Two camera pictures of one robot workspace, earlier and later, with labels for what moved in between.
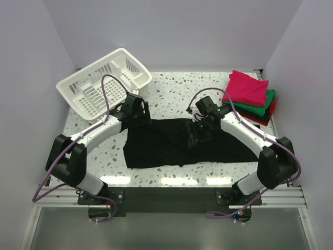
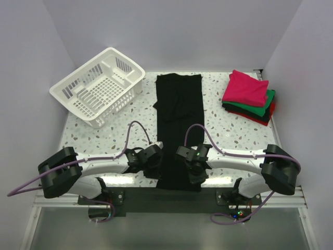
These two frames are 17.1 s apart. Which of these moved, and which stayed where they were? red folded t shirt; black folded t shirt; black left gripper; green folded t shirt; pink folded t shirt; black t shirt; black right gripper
Moved: black t shirt; black left gripper; black right gripper
Stayed: green folded t shirt; pink folded t shirt; black folded t shirt; red folded t shirt
